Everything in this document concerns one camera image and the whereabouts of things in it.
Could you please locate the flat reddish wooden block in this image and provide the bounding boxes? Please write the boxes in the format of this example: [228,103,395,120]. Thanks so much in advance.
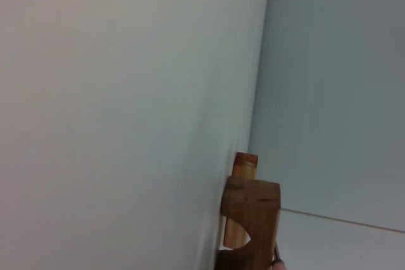
[222,152,260,249]

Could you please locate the arched brown wooden block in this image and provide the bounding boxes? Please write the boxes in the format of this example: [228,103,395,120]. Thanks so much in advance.
[215,178,282,270]

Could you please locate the pink handled metal spoon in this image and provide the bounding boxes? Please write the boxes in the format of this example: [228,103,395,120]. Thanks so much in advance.
[271,242,287,270]

